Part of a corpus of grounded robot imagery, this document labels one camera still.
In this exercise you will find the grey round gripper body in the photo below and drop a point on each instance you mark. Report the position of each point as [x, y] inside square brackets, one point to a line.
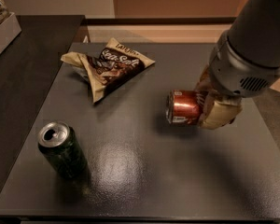
[239, 74]

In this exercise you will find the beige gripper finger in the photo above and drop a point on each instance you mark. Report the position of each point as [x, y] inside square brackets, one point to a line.
[218, 110]
[204, 84]

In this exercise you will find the red coke can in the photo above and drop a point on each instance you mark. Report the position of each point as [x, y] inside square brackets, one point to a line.
[184, 107]

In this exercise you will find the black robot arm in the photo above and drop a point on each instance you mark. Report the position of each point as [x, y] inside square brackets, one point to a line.
[255, 34]

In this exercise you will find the dark green soda can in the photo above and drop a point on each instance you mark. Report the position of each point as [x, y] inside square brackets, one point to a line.
[58, 143]

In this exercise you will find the sea salt chip bag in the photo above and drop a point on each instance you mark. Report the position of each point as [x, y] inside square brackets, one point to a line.
[115, 65]

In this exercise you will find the white snack tray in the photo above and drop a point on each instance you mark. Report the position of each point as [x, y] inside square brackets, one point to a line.
[9, 26]

